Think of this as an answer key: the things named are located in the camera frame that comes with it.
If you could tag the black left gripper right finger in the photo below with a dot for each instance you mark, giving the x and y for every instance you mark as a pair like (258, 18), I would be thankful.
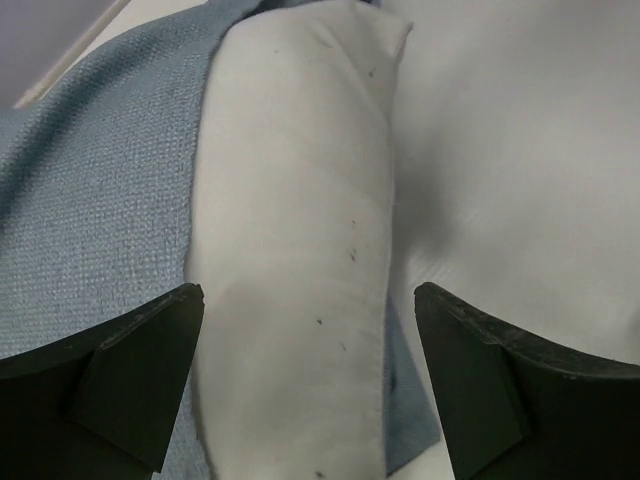
(514, 405)

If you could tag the aluminium back table rail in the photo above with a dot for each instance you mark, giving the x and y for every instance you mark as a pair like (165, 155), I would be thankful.
(71, 55)

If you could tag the white pillow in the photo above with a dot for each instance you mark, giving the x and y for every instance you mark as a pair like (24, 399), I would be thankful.
(291, 242)

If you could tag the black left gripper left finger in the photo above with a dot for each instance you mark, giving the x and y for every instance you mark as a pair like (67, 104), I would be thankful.
(102, 403)

